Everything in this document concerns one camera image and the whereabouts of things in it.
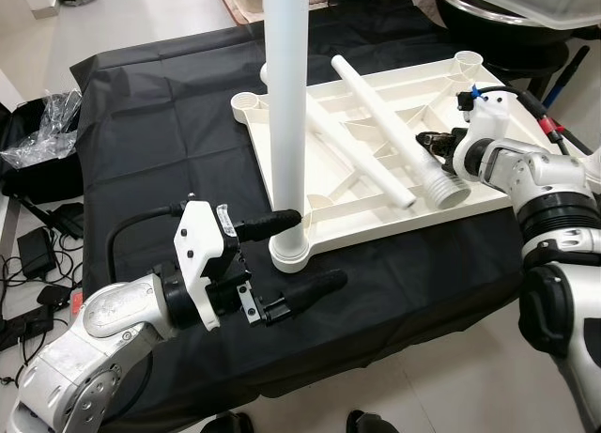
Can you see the black tablecloth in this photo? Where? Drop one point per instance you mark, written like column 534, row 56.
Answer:
column 376, row 301

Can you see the black robot left foot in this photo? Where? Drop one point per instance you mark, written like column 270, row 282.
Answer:
column 225, row 424

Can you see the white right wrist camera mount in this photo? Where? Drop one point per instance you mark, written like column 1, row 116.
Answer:
column 488, row 114

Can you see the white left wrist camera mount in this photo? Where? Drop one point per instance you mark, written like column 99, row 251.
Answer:
column 199, row 245

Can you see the white plastic table leg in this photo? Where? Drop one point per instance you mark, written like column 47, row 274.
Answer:
column 362, row 161
column 286, row 104
column 390, row 114

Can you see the crumpled clear plastic bag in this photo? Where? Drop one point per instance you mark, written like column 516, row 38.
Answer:
column 42, row 128

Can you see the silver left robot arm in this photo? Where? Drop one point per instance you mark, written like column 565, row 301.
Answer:
column 84, row 348

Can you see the black power adapter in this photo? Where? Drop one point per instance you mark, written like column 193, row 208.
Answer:
column 38, row 253

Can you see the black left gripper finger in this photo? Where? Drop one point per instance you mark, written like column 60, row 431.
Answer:
column 305, row 294
column 268, row 226

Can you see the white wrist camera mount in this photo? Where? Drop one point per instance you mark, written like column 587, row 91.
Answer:
column 488, row 114
column 199, row 245

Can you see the clear plastic storage box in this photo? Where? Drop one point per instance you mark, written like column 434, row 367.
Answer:
column 535, row 1

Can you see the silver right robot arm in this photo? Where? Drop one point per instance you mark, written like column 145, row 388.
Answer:
column 563, row 264

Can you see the black floor bin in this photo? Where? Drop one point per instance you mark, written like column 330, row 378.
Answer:
column 38, row 179

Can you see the black robot foot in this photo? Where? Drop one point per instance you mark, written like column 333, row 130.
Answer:
column 225, row 424
column 371, row 424

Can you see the black robot right foot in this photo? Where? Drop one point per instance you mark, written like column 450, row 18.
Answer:
column 371, row 424

